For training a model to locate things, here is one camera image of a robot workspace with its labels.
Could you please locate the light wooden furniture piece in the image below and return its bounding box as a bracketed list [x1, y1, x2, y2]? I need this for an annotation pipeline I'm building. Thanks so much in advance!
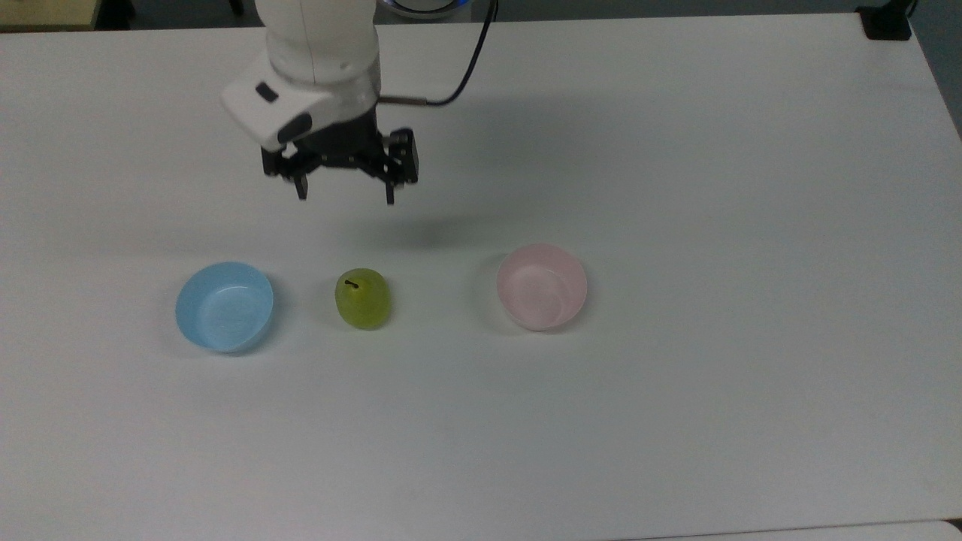
[0, 0, 103, 32]

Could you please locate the black table clamp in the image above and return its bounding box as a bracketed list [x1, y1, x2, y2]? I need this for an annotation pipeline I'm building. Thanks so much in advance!
[859, 5, 915, 41]

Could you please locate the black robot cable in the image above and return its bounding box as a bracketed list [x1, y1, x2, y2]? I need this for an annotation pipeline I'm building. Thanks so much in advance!
[377, 0, 500, 108]

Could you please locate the light blue plastic bowl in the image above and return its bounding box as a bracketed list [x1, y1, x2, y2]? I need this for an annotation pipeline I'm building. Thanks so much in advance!
[175, 261, 275, 355]

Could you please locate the blue lit round base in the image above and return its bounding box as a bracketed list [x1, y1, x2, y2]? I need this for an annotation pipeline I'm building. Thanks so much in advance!
[382, 0, 476, 20]

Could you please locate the pale pink plastic bowl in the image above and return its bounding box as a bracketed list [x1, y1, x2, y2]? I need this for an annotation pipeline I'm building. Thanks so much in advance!
[495, 243, 588, 332]

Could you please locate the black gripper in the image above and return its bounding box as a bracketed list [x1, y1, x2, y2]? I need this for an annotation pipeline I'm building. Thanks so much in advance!
[260, 111, 420, 207]

